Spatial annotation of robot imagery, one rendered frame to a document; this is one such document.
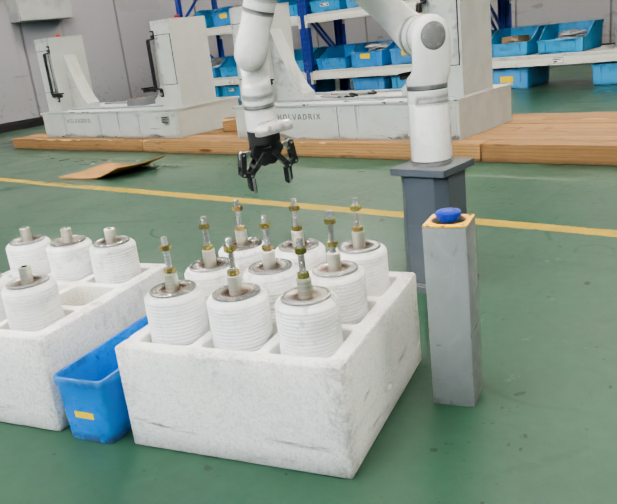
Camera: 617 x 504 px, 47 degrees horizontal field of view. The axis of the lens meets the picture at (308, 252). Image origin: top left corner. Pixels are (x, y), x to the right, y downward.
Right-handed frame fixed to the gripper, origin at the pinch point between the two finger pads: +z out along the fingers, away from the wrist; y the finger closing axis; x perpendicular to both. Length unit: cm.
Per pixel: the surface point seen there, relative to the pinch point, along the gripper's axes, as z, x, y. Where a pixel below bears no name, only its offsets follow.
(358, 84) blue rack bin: 95, -420, -291
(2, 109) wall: 86, -636, 2
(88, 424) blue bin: 16, 41, 58
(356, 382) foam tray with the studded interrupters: 5, 73, 24
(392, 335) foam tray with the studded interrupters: 8, 62, 10
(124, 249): -0.2, 10.6, 39.4
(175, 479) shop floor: 17, 61, 50
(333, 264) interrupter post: -6, 57, 17
